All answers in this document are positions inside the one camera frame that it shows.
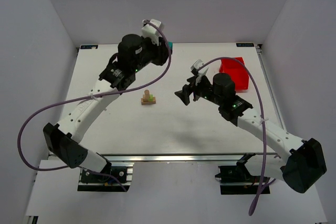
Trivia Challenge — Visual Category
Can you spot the red plastic bin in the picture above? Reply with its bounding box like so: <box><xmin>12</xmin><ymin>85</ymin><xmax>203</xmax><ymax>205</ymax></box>
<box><xmin>219</xmin><ymin>57</ymin><xmax>249</xmax><ymax>91</ymax></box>

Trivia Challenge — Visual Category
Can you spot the long natural wooden block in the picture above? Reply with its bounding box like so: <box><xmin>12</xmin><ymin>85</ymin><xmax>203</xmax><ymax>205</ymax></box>
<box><xmin>141</xmin><ymin>97</ymin><xmax>156</xmax><ymax>105</ymax></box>

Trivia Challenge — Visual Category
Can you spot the green wooden cube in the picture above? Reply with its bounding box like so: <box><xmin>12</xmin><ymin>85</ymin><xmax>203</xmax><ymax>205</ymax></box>
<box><xmin>149</xmin><ymin>94</ymin><xmax>154</xmax><ymax>102</ymax></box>

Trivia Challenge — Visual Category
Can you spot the teal wooden triangle block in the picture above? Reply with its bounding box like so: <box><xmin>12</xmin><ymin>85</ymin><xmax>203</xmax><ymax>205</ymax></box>
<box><xmin>168</xmin><ymin>41</ymin><xmax>173</xmax><ymax>54</ymax></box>

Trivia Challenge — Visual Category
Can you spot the natural wooden arch block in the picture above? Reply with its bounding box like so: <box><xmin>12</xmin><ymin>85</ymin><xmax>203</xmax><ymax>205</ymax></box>
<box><xmin>143</xmin><ymin>90</ymin><xmax>150</xmax><ymax>102</ymax></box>

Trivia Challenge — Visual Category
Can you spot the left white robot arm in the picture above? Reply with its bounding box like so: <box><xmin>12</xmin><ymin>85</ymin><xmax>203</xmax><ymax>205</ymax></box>
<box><xmin>43</xmin><ymin>34</ymin><xmax>169</xmax><ymax>173</ymax></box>

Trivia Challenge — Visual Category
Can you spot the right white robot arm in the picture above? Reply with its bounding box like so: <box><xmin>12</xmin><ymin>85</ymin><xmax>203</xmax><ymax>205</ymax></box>
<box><xmin>174</xmin><ymin>73</ymin><xmax>327</xmax><ymax>194</ymax></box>

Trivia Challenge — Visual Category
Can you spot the blue label sticker right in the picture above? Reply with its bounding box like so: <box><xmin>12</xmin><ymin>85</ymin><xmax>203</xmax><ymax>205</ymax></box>
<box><xmin>236</xmin><ymin>42</ymin><xmax>255</xmax><ymax>47</ymax></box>

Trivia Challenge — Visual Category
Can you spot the blue label sticker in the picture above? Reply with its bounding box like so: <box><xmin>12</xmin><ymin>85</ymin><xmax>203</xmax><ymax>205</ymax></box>
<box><xmin>236</xmin><ymin>42</ymin><xmax>255</xmax><ymax>47</ymax></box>
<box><xmin>80</xmin><ymin>45</ymin><xmax>98</xmax><ymax>50</ymax></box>

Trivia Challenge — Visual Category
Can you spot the blue label sticker left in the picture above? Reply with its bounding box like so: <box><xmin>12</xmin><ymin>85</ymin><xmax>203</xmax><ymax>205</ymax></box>
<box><xmin>80</xmin><ymin>45</ymin><xmax>98</xmax><ymax>50</ymax></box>

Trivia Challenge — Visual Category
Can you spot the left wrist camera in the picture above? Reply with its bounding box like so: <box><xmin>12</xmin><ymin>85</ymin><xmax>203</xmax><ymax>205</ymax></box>
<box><xmin>141</xmin><ymin>19</ymin><xmax>164</xmax><ymax>46</ymax></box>

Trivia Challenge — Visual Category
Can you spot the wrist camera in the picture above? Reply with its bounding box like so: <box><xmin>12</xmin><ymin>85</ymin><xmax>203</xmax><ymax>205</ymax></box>
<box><xmin>141</xmin><ymin>19</ymin><xmax>164</xmax><ymax>46</ymax></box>
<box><xmin>191</xmin><ymin>59</ymin><xmax>208</xmax><ymax>85</ymax></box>

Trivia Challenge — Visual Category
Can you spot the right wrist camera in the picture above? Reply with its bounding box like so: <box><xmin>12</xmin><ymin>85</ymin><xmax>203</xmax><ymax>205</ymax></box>
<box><xmin>191</xmin><ymin>59</ymin><xmax>208</xmax><ymax>85</ymax></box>

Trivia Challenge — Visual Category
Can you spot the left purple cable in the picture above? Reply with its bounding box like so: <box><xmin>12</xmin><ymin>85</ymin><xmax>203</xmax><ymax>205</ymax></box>
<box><xmin>17</xmin><ymin>19</ymin><xmax>173</xmax><ymax>192</ymax></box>

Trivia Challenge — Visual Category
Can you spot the purple cable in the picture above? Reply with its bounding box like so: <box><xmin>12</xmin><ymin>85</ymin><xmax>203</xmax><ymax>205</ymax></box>
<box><xmin>17</xmin><ymin>19</ymin><xmax>173</xmax><ymax>192</ymax></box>
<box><xmin>196</xmin><ymin>56</ymin><xmax>276</xmax><ymax>217</ymax></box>

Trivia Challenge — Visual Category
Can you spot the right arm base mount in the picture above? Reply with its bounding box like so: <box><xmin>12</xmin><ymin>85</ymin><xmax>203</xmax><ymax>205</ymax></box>
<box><xmin>215</xmin><ymin>166</ymin><xmax>260</xmax><ymax>195</ymax></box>

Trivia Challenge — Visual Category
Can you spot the aluminium table frame rail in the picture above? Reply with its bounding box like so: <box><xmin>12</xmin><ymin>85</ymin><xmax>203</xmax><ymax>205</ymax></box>
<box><xmin>49</xmin><ymin>153</ymin><xmax>297</xmax><ymax>163</ymax></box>

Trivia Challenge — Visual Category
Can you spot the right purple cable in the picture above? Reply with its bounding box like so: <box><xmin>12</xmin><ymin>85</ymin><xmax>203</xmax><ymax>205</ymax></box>
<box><xmin>196</xmin><ymin>56</ymin><xmax>276</xmax><ymax>217</ymax></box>

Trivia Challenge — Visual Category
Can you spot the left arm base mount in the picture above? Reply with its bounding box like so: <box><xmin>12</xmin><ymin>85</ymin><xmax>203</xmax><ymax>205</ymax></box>
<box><xmin>77</xmin><ymin>163</ymin><xmax>134</xmax><ymax>193</ymax></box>

